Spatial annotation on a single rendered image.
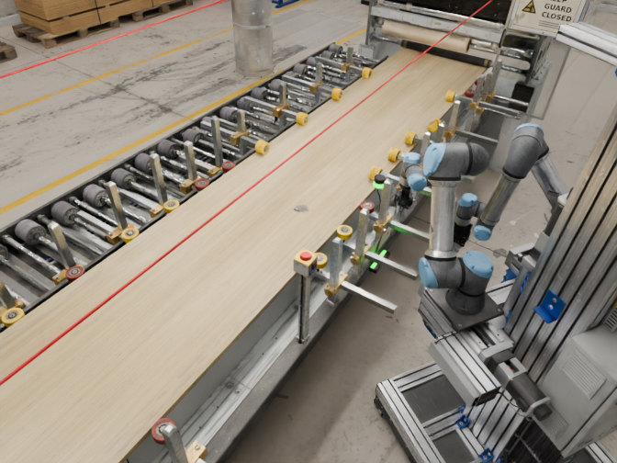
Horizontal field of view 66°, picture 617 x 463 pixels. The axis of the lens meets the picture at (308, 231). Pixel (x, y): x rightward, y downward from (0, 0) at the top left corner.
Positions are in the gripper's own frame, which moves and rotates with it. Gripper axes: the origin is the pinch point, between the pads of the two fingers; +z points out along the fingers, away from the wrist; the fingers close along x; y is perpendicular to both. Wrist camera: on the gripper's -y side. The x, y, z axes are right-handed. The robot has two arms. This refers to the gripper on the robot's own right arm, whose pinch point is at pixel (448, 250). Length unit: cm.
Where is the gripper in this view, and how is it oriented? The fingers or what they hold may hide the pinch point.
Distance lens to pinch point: 253.4
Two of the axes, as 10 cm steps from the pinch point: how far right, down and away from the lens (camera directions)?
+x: 5.4, -5.4, 6.4
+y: 8.4, 3.8, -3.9
